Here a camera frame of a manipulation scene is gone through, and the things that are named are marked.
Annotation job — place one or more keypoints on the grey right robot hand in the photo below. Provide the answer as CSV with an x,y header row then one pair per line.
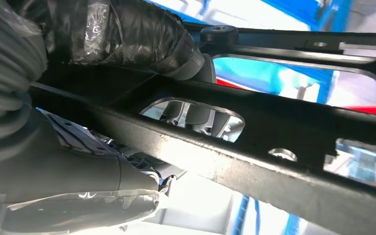
x,y
45,175

